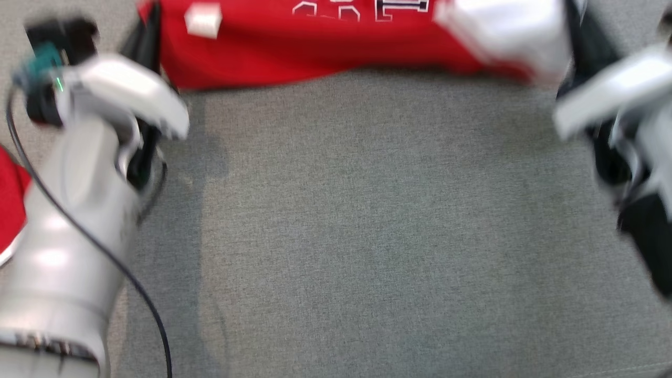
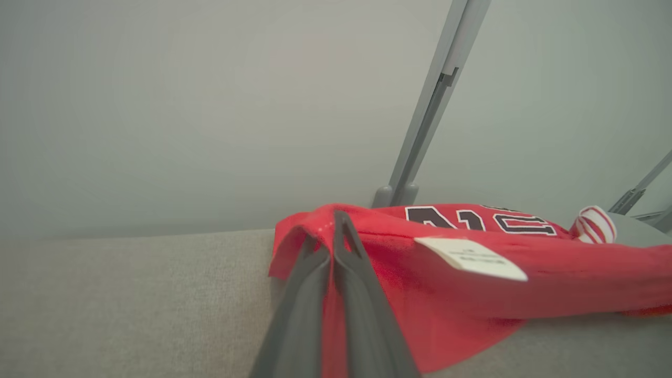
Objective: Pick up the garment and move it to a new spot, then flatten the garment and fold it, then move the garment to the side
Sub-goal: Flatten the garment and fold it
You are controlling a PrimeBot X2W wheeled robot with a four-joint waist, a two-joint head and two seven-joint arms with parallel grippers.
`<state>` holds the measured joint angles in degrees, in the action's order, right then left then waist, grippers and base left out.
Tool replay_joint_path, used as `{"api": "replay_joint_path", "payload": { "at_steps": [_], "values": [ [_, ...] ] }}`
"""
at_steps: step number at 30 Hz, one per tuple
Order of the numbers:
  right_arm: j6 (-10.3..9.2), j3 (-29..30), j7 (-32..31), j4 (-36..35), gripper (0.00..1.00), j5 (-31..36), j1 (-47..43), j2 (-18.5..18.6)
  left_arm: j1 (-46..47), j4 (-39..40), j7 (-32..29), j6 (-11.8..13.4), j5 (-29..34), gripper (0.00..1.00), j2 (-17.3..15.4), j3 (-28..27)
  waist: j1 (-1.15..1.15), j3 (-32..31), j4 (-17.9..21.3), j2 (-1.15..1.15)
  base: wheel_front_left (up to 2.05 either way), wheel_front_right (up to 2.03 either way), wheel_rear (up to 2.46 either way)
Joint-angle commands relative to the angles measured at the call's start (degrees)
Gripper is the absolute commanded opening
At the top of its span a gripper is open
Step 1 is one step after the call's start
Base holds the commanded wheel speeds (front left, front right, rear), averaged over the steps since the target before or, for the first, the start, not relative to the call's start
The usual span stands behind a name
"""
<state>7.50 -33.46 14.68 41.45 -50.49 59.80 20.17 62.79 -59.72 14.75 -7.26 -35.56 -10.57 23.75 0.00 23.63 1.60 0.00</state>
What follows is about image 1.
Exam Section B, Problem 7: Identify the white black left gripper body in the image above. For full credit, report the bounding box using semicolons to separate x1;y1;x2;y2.
52;52;191;191

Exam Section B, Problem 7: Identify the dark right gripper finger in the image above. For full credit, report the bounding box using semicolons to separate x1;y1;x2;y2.
556;0;604;98
583;0;623;69

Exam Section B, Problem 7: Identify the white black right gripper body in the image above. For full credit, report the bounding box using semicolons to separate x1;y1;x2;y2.
553;44;672;188

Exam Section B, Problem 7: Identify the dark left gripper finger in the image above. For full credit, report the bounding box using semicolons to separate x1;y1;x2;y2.
122;5;150;69
147;3;162;77

